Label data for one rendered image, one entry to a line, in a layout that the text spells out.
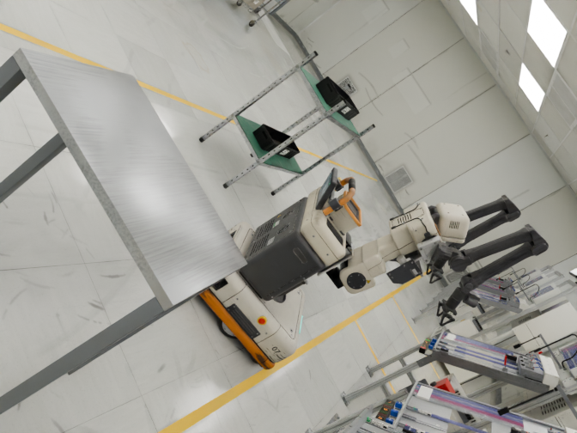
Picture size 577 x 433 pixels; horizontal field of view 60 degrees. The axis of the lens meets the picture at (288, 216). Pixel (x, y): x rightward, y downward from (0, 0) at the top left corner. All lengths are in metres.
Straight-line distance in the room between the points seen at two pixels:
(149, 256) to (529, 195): 10.01
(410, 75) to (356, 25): 1.72
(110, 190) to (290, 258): 1.45
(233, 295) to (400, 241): 0.91
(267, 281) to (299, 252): 0.24
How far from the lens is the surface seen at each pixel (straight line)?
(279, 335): 2.75
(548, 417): 3.68
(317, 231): 2.45
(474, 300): 2.72
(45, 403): 1.93
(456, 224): 2.66
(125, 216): 1.22
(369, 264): 2.71
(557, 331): 6.87
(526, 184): 10.90
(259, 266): 2.58
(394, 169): 11.10
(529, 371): 3.64
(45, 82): 1.35
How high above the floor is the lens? 1.47
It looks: 18 degrees down
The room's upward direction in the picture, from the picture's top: 57 degrees clockwise
